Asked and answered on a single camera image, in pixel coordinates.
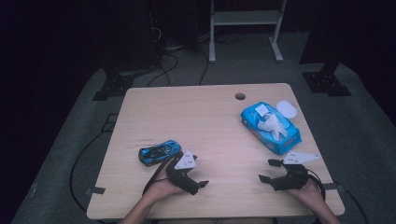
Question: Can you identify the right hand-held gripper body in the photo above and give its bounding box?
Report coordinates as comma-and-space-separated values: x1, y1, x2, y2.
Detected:
270, 150, 321, 191

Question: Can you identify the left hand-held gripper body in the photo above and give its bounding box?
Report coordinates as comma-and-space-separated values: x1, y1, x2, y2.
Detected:
165, 148, 201, 196

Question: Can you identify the blue wet wipes pack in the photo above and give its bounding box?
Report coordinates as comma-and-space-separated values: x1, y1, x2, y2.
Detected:
240, 101, 303, 156

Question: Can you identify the white wet wipe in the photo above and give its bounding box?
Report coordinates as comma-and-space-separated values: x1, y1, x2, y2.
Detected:
257, 113, 290, 141

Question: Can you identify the blue and black toy car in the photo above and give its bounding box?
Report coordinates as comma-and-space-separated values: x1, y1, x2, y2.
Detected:
137, 139, 183, 168

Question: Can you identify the person's left hand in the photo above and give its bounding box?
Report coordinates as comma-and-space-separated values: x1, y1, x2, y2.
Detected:
148, 160, 188, 202

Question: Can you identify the person's right hand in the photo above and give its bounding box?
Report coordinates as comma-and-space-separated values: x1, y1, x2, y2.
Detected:
288, 177, 327, 210

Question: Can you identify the black tape strip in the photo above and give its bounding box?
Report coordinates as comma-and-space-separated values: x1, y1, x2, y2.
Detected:
85, 186, 106, 196
321, 182, 345, 191

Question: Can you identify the white round plastic lid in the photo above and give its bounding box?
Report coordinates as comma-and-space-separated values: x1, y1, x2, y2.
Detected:
276, 99, 299, 119

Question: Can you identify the black stand base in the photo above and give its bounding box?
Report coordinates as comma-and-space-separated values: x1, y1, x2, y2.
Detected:
92, 73, 135, 102
302, 62, 353, 97

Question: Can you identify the dark equipment rack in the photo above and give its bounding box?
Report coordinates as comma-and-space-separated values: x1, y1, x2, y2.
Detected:
102, 0, 163, 71

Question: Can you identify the black floor cable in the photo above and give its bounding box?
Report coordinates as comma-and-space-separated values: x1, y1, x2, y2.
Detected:
198, 48, 210, 87
69, 132, 108, 215
341, 186, 370, 224
146, 52, 180, 88

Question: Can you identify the white metal stand frame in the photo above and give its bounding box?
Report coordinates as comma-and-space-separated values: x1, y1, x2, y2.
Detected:
208, 0, 288, 64

